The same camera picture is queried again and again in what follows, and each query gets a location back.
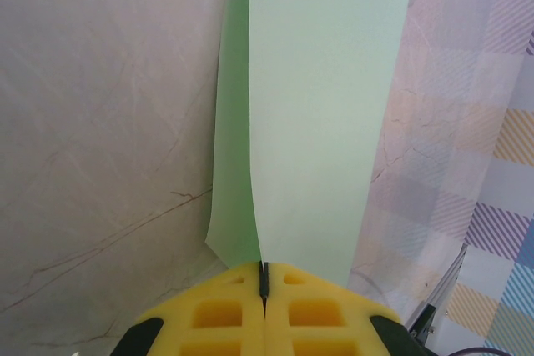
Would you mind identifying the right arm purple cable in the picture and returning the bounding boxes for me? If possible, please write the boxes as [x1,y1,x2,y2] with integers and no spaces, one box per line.
[456,343,534,356]

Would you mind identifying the long aluminium mounting beam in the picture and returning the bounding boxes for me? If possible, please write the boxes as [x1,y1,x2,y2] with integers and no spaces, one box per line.
[406,243,469,332]

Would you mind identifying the light green paper sheet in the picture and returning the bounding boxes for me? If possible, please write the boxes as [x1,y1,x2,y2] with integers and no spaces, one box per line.
[204,0,412,293]

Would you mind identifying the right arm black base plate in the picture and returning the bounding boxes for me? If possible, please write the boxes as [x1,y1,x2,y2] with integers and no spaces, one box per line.
[403,300,437,347]

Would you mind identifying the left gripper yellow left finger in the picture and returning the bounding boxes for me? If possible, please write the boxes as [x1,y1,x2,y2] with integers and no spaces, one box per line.
[111,262,268,356]

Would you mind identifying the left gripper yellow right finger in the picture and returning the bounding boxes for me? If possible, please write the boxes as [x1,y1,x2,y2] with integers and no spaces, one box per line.
[262,262,429,356]

